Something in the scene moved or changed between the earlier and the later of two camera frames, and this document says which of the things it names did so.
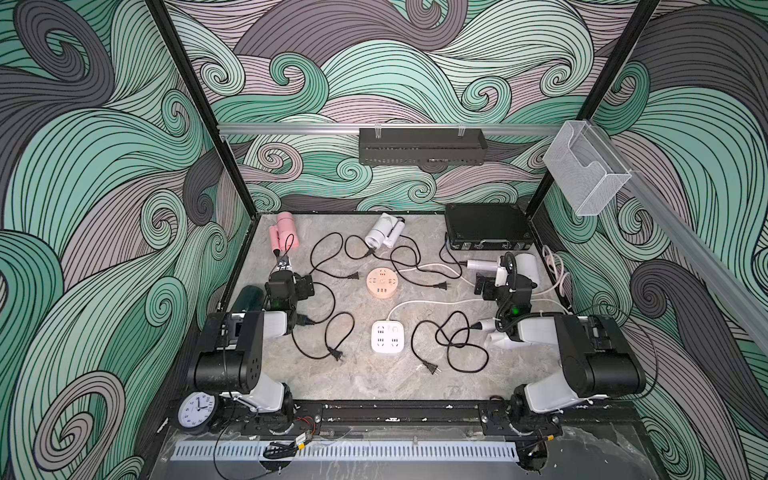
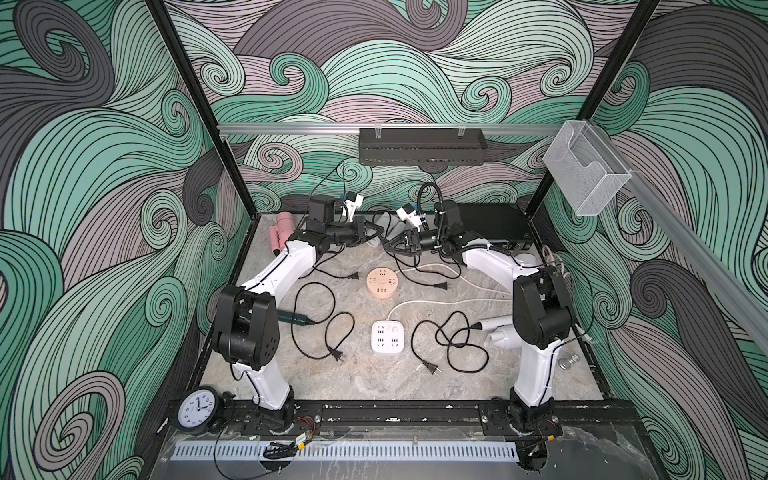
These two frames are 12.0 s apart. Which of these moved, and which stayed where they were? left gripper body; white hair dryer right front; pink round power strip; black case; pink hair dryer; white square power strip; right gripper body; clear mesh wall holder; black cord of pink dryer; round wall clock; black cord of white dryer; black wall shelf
Moved: left gripper body; black cord of pink dryer; right gripper body; black cord of white dryer
Stayed: clear mesh wall holder; round wall clock; white square power strip; black case; pink round power strip; white hair dryer right front; black wall shelf; pink hair dryer
